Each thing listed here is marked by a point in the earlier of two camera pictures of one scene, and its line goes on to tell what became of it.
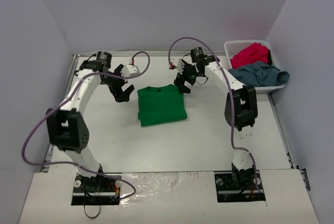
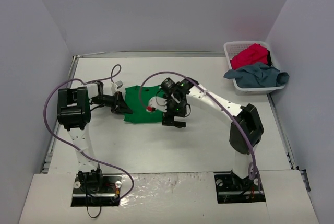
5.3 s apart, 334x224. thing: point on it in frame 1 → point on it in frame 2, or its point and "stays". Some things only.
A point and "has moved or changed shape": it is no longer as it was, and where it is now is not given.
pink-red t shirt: (254, 52) stays
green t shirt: (160, 104) has moved or changed shape
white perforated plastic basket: (231, 47) stays
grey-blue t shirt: (260, 74) stays
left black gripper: (118, 88) → (116, 104)
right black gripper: (183, 78) → (173, 121)
